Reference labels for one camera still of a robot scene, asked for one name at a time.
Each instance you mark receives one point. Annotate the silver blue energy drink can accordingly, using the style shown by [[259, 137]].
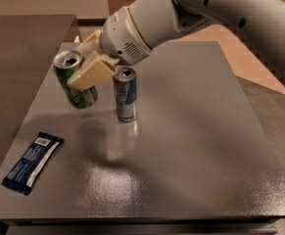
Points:
[[125, 93]]

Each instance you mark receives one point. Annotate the blue rxbar blueberry wrapper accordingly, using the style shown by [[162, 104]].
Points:
[[22, 176]]

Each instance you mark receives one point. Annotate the green soda can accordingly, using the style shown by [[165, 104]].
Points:
[[66, 65]]

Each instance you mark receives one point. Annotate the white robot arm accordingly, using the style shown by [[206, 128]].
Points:
[[259, 24]]

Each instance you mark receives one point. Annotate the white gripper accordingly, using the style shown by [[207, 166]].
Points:
[[120, 38]]

